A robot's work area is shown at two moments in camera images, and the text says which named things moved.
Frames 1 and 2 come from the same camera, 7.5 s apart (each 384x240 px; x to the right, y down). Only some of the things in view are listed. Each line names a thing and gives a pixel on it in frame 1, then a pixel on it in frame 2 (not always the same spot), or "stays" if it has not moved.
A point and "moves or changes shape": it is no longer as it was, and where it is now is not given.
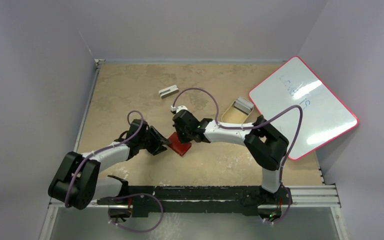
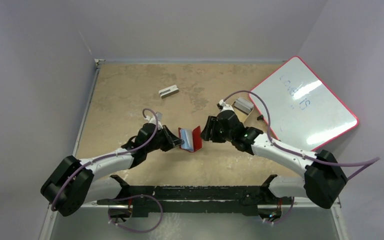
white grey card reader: x=168 y=91 stays
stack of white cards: x=243 y=105 stays
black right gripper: x=181 y=133 to x=208 y=127
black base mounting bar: x=140 y=199 stays
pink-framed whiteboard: x=325 y=116 stays
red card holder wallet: x=181 y=148 moves or changes shape
